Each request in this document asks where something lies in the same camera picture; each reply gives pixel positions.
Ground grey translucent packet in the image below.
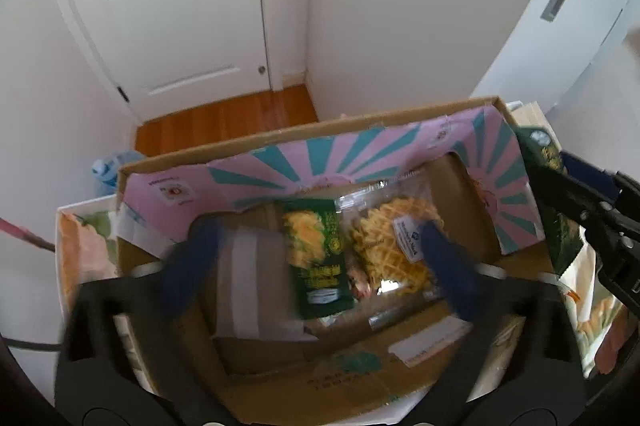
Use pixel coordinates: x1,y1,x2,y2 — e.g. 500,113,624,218
212,226,306,342

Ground black curved pole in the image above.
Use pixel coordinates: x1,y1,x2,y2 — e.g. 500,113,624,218
4,337,63,353

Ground floral tablecloth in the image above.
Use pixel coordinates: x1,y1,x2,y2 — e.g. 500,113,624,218
56,208,633,379

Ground green cracker packet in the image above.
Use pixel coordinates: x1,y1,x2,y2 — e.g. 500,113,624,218
280,197,357,321

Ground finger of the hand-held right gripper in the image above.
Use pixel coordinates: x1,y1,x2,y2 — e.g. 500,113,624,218
527,163,608,229
561,150,623,207

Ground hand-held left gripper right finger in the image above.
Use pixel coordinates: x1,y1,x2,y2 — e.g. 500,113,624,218
407,226,587,426

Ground cardboard box with pink flaps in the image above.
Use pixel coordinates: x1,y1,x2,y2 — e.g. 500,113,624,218
115,94,548,424

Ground white door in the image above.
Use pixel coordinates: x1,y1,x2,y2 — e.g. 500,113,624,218
45,0,275,123

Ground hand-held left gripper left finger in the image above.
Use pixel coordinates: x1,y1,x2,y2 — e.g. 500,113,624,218
55,213,236,426

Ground pink stick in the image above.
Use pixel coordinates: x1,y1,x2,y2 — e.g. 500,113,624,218
0,218,57,253

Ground clear waffle packet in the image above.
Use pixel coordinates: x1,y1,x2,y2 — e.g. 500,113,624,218
336,180,448,301

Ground white wardrobe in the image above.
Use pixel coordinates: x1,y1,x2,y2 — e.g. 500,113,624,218
469,0,640,117

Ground blue water bottle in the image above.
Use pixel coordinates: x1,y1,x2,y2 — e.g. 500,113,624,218
91,150,147,197

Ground dark green snack packet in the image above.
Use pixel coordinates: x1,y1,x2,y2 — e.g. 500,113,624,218
514,126,585,277

